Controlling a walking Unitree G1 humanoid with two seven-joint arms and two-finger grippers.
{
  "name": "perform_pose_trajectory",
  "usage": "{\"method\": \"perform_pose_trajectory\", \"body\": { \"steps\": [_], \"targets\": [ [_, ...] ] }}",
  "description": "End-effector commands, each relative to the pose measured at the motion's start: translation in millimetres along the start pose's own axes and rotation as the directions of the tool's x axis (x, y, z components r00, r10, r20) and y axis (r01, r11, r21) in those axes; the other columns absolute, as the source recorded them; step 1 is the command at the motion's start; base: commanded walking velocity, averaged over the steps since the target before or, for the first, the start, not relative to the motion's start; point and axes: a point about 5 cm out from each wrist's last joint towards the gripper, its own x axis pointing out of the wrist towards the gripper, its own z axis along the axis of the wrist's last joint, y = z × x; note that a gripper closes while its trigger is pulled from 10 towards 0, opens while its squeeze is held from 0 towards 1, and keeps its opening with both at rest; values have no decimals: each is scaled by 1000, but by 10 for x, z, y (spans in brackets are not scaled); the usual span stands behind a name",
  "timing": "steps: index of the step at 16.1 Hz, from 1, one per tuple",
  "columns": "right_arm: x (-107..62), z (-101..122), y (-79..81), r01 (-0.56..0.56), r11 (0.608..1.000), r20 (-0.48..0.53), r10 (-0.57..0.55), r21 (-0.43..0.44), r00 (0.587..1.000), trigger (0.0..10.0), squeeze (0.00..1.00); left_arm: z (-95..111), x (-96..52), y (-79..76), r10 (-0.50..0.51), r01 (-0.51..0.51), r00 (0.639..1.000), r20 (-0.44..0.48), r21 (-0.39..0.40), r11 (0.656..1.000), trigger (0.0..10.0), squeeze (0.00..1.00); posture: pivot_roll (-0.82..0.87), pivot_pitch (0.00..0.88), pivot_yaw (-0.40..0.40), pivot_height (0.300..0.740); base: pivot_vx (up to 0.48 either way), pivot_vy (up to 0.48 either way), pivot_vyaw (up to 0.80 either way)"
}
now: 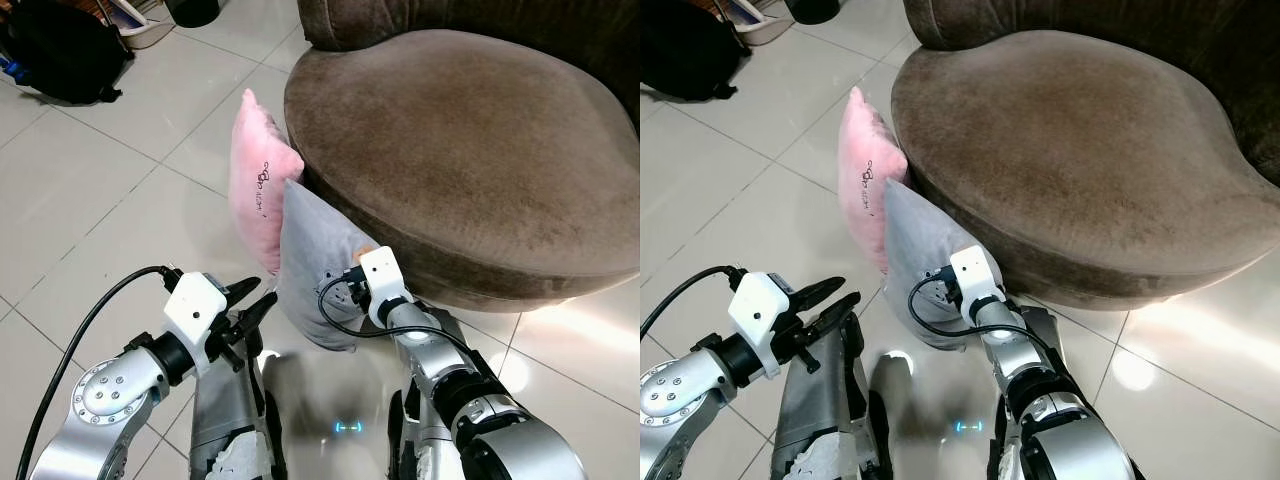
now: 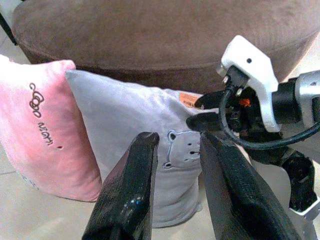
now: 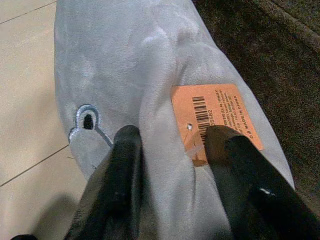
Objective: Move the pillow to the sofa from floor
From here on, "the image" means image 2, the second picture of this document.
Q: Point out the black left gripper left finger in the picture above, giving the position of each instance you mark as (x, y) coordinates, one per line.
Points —
(125, 190)

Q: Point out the grey pillow with bear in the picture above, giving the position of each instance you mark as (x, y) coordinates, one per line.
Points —
(120, 117)

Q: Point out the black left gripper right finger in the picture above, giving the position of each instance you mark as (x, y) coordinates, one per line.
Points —
(237, 197)

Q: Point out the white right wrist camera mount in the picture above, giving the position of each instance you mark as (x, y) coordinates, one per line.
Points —
(252, 67)

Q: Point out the pink pillow with embroidered text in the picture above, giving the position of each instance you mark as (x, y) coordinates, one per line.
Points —
(42, 140)

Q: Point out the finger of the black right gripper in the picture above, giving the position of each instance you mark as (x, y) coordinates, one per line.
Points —
(208, 100)
(202, 121)

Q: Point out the black furniture leg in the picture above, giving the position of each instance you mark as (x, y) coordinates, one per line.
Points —
(6, 27)

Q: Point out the brown fabric sofa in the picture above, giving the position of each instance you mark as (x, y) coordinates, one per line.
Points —
(155, 37)

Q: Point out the orange pillow label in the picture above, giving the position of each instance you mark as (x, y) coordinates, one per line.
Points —
(188, 99)

